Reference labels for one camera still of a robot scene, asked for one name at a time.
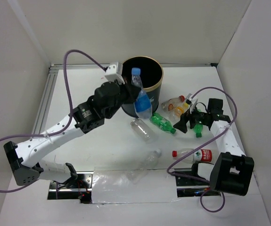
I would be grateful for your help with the aluminium frame rail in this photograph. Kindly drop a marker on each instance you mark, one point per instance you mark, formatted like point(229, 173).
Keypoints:
point(83, 79)

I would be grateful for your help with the clear bottle white cap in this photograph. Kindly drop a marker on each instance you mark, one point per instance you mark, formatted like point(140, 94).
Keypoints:
point(149, 163)

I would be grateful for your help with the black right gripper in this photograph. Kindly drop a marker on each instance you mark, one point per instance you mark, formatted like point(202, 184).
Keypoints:
point(182, 125)

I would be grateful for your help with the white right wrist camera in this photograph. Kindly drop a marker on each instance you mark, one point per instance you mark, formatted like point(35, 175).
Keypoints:
point(188, 100)

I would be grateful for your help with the clear bottle red label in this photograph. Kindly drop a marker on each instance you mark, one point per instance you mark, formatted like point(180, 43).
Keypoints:
point(202, 155)

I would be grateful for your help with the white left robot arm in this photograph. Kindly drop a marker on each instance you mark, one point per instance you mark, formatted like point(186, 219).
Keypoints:
point(26, 158)

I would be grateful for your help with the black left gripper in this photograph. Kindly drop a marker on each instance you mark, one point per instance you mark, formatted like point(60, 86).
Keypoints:
point(130, 89)

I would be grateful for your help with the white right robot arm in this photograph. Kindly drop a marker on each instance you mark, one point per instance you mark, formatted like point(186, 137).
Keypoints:
point(232, 169)

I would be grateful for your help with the clear bottle red cap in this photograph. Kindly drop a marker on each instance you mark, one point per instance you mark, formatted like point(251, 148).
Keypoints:
point(172, 103)

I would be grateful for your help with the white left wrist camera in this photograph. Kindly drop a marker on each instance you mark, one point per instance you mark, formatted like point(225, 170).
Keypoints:
point(114, 73)

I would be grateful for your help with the clear bottle yellow cap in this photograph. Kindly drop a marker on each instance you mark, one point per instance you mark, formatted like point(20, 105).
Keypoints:
point(175, 114)

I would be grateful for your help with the green bottle barcode label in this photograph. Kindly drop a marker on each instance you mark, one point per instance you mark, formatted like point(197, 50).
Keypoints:
point(162, 123)

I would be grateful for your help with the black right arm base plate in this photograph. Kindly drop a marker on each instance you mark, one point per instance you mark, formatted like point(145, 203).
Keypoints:
point(188, 187)

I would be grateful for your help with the dark bin with gold rim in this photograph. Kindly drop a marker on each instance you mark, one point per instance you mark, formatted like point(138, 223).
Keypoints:
point(151, 76)

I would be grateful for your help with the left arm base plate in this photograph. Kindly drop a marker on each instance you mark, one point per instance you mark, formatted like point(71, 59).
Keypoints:
point(81, 190)

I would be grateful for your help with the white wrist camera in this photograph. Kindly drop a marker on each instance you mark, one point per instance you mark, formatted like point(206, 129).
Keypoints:
point(114, 73)
point(188, 100)

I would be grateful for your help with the clear bottle blue label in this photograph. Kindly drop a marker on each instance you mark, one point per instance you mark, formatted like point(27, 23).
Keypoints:
point(142, 105)

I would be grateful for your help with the silver tape sheet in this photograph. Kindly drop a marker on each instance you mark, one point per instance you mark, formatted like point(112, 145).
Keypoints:
point(115, 186)

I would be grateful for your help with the clear jar metal lid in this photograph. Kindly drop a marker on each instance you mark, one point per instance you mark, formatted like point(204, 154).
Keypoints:
point(142, 130)

